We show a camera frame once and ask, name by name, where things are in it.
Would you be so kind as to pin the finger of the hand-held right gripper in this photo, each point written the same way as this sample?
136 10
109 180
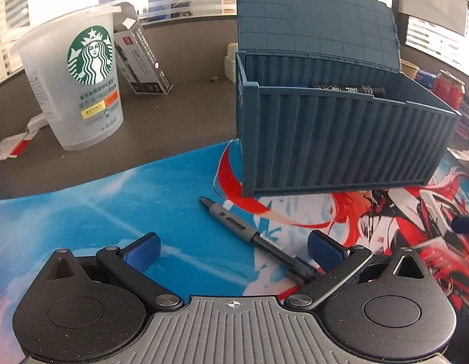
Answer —
465 224

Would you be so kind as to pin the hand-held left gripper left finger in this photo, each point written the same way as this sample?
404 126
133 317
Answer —
143 252

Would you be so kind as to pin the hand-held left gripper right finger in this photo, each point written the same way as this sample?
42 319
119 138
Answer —
323 248

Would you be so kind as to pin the grey and black pen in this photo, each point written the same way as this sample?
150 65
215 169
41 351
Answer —
238 227

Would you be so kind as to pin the blue container-shaped storage box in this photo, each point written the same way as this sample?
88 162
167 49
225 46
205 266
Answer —
333 140

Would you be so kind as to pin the printed anime desk mat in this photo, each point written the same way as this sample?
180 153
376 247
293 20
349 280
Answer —
105 204

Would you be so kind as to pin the red drink can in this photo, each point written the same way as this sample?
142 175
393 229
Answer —
448 89

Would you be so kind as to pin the black marker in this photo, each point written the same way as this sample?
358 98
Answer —
352 90

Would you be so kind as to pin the translucent plastic cup green logo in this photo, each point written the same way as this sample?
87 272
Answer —
86 98

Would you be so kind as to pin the beige paper cup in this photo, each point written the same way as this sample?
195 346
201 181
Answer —
408 69

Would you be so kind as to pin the red white small card box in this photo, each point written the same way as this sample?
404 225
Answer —
14 146

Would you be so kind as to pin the small white block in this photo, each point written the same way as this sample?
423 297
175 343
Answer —
37 122

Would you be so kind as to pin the black and white pen box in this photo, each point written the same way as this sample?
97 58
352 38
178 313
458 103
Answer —
143 68

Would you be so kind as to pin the small brown scrap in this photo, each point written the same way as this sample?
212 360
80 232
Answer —
213 78

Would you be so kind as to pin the small white bottle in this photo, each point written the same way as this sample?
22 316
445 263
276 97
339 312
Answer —
230 62

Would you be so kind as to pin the grey partition panel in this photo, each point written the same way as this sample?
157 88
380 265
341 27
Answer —
431 5

